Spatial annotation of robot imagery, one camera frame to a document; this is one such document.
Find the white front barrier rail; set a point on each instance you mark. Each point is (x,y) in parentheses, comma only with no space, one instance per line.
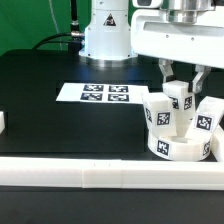
(120,174)

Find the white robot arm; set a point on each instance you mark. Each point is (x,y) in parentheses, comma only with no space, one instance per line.
(107,38)

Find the white round stool seat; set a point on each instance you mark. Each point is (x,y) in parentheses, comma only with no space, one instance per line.
(177,148)

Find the white left barrier rail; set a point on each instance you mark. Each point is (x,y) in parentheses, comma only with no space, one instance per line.
(2,122)

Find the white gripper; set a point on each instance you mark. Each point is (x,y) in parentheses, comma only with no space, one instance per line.
(201,43)

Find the white fiducial marker sheet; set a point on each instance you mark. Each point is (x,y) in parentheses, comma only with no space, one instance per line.
(101,93)

